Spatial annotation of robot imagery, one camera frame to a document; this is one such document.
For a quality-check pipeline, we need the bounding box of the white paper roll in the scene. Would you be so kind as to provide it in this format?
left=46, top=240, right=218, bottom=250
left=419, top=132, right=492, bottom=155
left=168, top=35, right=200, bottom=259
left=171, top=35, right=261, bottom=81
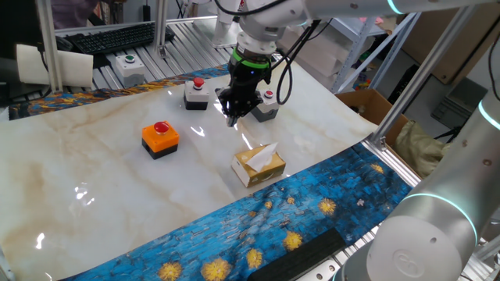
left=15, top=43, right=95, bottom=88

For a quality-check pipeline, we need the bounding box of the grey box flat red button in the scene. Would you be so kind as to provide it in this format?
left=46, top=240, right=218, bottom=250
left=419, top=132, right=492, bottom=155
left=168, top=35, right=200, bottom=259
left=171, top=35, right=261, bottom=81
left=249, top=88, right=280, bottom=123

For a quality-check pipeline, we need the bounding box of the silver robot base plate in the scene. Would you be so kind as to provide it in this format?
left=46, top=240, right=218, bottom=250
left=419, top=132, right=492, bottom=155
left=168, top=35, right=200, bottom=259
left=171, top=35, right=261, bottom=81
left=298, top=249, right=352, bottom=281

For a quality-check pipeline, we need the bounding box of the gold tissue box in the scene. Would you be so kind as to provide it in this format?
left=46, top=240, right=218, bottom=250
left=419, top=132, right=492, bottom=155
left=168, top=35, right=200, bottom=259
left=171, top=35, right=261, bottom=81
left=230, top=144, right=287, bottom=189

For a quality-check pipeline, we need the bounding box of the olive fabric bag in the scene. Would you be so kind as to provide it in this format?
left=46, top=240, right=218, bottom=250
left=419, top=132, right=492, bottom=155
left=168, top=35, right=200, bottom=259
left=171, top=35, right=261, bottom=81
left=392, top=119, right=458, bottom=179

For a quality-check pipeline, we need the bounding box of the marble pattern mat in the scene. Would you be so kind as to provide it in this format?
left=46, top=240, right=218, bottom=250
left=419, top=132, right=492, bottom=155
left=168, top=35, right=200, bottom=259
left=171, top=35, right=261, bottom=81
left=0, top=58, right=379, bottom=281

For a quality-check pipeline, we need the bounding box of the grey box red mushroom button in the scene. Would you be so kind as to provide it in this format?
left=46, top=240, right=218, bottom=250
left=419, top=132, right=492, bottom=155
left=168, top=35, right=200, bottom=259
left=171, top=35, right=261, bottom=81
left=184, top=76, right=210, bottom=111

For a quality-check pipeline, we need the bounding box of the grey equipment case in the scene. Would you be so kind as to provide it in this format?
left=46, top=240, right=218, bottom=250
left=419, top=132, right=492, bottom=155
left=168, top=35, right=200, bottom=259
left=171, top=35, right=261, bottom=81
left=431, top=77, right=489, bottom=126

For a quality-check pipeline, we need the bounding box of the black foam pad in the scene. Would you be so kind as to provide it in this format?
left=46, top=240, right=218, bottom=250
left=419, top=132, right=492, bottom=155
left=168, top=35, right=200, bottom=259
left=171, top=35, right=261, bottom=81
left=246, top=227, right=348, bottom=281

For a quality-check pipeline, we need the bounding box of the white tissue sheet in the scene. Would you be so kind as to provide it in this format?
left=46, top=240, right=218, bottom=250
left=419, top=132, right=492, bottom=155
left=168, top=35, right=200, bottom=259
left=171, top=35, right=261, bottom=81
left=245, top=141, right=279, bottom=173

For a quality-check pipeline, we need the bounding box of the blue starry night cloth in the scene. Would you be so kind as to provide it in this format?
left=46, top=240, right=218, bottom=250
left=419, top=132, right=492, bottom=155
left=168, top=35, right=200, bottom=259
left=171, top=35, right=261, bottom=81
left=7, top=64, right=416, bottom=281

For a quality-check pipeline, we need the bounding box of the brown cardboard panel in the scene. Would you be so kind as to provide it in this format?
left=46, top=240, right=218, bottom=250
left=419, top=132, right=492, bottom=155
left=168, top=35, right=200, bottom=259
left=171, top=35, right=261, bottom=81
left=401, top=15, right=500, bottom=86

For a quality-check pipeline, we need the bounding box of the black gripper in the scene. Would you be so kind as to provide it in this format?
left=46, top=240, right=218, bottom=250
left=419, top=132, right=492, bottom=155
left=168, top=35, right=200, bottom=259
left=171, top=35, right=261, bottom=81
left=216, top=63, right=273, bottom=128

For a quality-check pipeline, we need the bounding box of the white cardboard carton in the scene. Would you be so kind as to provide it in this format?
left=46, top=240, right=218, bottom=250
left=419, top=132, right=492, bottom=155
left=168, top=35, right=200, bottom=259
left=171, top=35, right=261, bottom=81
left=279, top=27, right=348, bottom=81

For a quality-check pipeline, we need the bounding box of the brown cardboard box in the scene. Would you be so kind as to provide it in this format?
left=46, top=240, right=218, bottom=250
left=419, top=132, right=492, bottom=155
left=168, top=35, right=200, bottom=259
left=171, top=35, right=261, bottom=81
left=334, top=88, right=409, bottom=148

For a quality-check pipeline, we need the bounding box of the grey box green button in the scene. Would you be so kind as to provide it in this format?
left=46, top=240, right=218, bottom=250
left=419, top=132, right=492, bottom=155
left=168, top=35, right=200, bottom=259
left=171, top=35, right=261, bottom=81
left=114, top=54, right=146, bottom=89

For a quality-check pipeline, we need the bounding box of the white metal shelf rack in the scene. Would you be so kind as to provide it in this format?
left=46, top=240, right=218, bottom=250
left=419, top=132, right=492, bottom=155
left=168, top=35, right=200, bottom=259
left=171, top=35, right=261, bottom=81
left=327, top=13, right=417, bottom=94

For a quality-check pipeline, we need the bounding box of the aluminium frame post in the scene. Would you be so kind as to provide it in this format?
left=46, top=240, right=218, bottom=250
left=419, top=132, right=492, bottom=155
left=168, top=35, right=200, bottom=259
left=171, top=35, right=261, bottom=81
left=35, top=0, right=63, bottom=94
left=366, top=4, right=480, bottom=151
left=152, top=0, right=169, bottom=58

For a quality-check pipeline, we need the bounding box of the black keyboard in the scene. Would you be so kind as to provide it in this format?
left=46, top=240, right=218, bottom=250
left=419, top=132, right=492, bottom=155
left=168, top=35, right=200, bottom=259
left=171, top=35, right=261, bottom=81
left=64, top=21, right=176, bottom=55

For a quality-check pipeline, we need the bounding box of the black computer monitor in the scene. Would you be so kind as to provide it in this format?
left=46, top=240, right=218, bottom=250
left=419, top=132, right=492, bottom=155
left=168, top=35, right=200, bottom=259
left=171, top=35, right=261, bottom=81
left=0, top=0, right=44, bottom=101

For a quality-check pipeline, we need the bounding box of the orange box red button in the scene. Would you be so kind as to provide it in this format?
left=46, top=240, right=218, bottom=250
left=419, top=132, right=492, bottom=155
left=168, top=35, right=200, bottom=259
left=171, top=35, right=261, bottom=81
left=141, top=121, right=180, bottom=160

